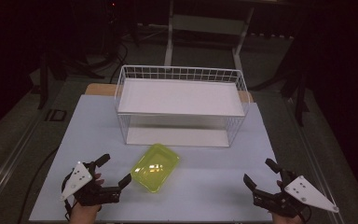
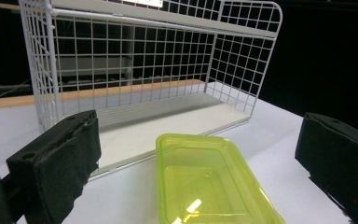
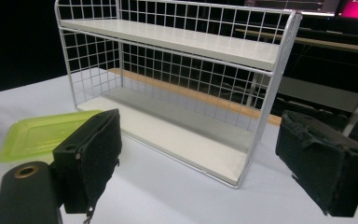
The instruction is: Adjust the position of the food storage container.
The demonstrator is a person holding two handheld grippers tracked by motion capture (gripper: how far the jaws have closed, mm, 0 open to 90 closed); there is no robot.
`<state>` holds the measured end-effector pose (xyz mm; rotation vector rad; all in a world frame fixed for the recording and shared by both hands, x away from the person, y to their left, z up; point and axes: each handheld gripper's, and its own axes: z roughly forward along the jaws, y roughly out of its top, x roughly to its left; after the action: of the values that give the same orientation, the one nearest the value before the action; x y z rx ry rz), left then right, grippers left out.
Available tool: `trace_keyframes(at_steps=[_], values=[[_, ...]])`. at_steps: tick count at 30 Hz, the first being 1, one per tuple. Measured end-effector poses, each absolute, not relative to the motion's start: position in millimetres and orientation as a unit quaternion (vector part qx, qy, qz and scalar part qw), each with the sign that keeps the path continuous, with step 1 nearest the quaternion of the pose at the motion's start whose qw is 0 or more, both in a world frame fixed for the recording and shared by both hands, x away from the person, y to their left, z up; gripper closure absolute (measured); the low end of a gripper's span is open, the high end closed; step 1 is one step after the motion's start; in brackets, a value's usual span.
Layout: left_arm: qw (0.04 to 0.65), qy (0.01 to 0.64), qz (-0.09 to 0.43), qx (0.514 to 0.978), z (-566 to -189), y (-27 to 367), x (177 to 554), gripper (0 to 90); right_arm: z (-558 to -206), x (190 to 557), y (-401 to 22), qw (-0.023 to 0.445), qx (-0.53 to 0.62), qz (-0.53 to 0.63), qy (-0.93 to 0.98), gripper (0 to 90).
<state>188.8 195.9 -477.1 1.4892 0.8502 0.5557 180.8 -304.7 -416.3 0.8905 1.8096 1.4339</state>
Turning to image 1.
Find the person's left hand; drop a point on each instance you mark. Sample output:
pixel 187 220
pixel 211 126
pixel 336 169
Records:
pixel 82 214

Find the metal floor rail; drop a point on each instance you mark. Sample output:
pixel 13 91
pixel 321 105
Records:
pixel 9 161
pixel 320 161

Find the black tripod stand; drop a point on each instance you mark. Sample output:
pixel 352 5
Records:
pixel 301 93
pixel 45 81

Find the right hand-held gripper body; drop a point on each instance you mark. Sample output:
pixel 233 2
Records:
pixel 307 193

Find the yellow-green plastic tray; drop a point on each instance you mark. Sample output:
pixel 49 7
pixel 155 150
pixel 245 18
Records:
pixel 155 167

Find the light blue table mat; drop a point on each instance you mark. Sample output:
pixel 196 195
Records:
pixel 205 186

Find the person's right hand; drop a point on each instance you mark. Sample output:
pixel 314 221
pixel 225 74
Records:
pixel 287 220

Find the black floor socket plate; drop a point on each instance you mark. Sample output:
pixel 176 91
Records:
pixel 56 115

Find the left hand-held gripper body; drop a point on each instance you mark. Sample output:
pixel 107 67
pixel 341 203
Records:
pixel 80 179

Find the white metal table frame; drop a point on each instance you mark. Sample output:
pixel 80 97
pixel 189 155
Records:
pixel 169 46

